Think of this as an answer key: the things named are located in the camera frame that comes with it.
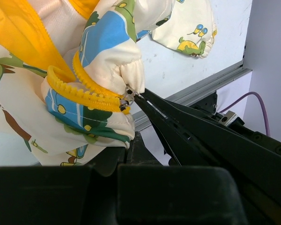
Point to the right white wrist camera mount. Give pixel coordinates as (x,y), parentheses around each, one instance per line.
(228,118)

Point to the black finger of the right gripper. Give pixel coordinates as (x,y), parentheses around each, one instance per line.
(178,145)

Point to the yellow patterned child jacket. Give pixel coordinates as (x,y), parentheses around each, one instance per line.
(66,67)

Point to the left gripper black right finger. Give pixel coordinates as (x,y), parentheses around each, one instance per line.
(152,194)

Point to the aluminium table front rail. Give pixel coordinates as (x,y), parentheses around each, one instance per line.
(205,87)

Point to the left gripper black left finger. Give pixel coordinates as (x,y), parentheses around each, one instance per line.
(61,195)

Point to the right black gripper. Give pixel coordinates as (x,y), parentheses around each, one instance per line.
(260,136)

